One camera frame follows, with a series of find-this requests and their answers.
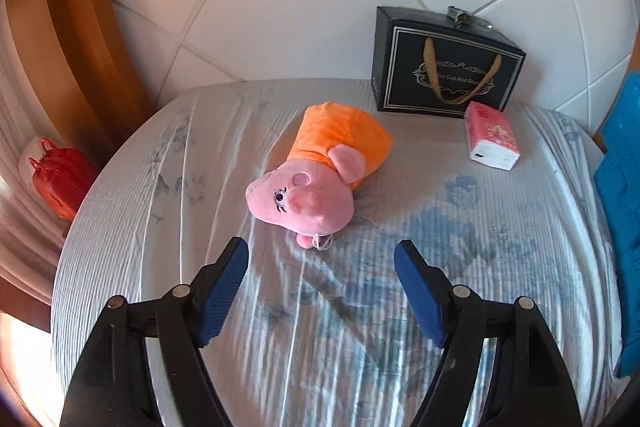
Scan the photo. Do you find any pink tissue pack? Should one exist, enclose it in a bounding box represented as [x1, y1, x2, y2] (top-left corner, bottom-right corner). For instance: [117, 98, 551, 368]
[464, 101, 522, 172]

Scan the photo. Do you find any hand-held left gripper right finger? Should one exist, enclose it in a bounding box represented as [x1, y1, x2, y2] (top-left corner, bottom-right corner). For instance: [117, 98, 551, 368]
[394, 239, 583, 427]

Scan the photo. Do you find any small red suitcase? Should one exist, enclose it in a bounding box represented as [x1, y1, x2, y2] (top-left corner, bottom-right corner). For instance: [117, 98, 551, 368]
[27, 137, 98, 222]

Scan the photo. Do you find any striped cloth covered desktop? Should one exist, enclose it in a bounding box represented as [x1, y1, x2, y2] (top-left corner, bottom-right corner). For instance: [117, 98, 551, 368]
[50, 79, 626, 427]

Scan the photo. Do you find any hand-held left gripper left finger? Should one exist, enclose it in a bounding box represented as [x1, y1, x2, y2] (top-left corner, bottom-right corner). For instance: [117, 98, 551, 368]
[59, 237, 250, 427]

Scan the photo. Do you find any wooden wall trim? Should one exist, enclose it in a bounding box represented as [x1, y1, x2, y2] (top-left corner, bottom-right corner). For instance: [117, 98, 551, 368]
[5, 0, 156, 128]

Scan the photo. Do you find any blue plastic crate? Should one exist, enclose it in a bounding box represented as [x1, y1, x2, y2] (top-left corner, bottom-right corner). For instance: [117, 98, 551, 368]
[594, 72, 640, 378]

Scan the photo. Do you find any orange-dressed pink pig plush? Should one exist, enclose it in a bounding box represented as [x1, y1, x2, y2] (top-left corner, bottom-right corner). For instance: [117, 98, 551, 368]
[246, 102, 394, 252]

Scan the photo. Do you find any black gift bag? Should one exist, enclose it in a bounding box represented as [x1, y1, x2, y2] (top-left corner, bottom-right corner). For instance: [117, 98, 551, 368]
[372, 5, 527, 120]

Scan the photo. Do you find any pale curtain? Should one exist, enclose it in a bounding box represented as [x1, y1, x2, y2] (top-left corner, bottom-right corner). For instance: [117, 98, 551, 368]
[0, 22, 76, 298]

